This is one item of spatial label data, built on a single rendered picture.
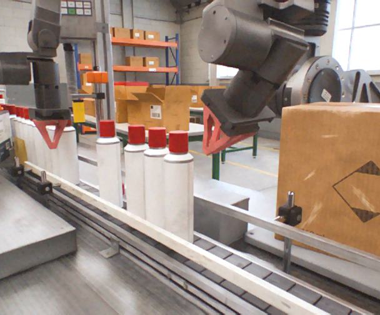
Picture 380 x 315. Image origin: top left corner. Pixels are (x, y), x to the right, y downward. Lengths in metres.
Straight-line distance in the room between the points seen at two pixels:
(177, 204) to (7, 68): 0.48
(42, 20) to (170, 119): 1.87
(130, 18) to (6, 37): 3.06
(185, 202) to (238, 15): 0.31
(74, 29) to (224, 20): 0.72
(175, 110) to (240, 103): 2.20
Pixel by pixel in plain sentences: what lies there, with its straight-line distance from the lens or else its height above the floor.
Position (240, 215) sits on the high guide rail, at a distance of 0.53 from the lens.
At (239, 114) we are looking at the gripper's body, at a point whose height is 1.12.
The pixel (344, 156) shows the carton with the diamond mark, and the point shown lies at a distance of 0.61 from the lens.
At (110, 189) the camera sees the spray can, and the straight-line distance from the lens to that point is 0.73.
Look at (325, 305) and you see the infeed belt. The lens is 0.49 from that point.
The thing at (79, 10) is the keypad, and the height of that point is 1.36.
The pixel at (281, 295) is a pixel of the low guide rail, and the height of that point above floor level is 0.91.
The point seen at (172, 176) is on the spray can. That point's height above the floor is 1.01.
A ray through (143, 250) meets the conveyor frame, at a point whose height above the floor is 0.87.
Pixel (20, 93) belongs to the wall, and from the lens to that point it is 8.56.
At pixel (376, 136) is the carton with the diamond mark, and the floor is 1.08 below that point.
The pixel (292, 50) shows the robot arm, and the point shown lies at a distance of 0.39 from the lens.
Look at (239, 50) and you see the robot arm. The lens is 0.35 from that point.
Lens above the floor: 1.16
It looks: 13 degrees down
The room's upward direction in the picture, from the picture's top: straight up
